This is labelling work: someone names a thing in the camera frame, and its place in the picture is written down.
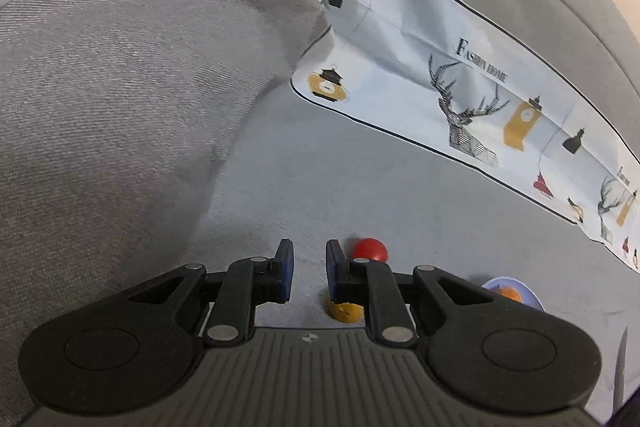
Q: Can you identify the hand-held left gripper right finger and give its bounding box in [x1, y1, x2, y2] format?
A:
[325, 239, 506, 348]

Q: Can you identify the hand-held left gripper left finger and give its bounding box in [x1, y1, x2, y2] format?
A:
[120, 239, 296, 349]

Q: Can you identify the yellow longan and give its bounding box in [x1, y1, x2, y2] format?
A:
[326, 301, 365, 324]

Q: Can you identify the red cherry tomato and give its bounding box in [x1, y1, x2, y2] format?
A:
[350, 237, 389, 264]

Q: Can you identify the blue round plate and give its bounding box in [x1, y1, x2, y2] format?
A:
[481, 276, 544, 312]

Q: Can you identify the grey fabric sofa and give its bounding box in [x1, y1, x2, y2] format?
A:
[190, 0, 640, 427]

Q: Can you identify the grey fabric cushion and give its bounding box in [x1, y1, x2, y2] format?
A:
[0, 0, 333, 413]

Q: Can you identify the white printed deer cloth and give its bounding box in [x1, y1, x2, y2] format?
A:
[262, 0, 640, 275]

